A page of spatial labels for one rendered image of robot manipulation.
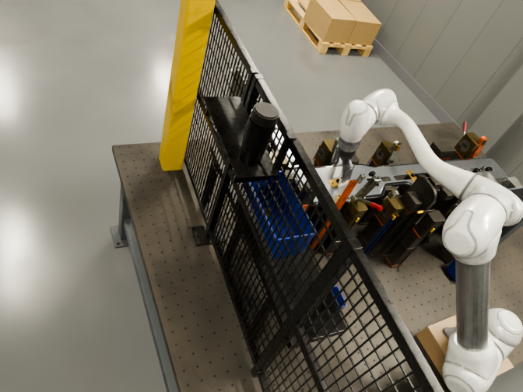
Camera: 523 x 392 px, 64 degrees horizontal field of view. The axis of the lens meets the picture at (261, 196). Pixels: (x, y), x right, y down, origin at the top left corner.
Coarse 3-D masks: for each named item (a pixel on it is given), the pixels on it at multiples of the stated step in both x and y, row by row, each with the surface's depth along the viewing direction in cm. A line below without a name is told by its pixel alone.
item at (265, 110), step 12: (264, 108) 108; (276, 108) 109; (252, 120) 108; (264, 120) 106; (276, 120) 108; (252, 132) 110; (264, 132) 109; (252, 144) 112; (264, 144) 112; (240, 156) 118; (252, 156) 115
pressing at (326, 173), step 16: (448, 160) 231; (464, 160) 235; (480, 160) 240; (320, 176) 191; (352, 176) 198; (368, 176) 201; (384, 176) 205; (496, 176) 233; (336, 192) 187; (352, 192) 190
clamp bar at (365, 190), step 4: (372, 172) 168; (372, 176) 168; (372, 180) 167; (376, 180) 166; (380, 180) 167; (368, 184) 169; (372, 184) 168; (376, 184) 167; (364, 188) 172; (368, 188) 170; (372, 188) 172; (360, 192) 174; (364, 192) 173; (368, 192) 174; (356, 196) 176; (360, 196) 175; (364, 196) 177; (356, 200) 178
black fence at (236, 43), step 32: (224, 32) 150; (256, 96) 131; (192, 128) 195; (288, 128) 115; (192, 160) 200; (224, 160) 159; (288, 160) 116; (224, 192) 164; (320, 192) 102; (224, 224) 168; (256, 224) 141; (224, 256) 172; (256, 256) 143; (288, 256) 122; (352, 256) 93; (256, 288) 145; (320, 288) 106; (256, 320) 148; (288, 320) 123; (320, 320) 110; (384, 320) 85; (256, 352) 153; (288, 352) 128; (352, 352) 98; (416, 352) 80; (320, 384) 111
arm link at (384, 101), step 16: (368, 96) 165; (384, 96) 163; (384, 112) 161; (400, 112) 161; (400, 128) 161; (416, 128) 155; (416, 144) 151; (432, 160) 144; (432, 176) 145; (448, 176) 140; (464, 176) 137
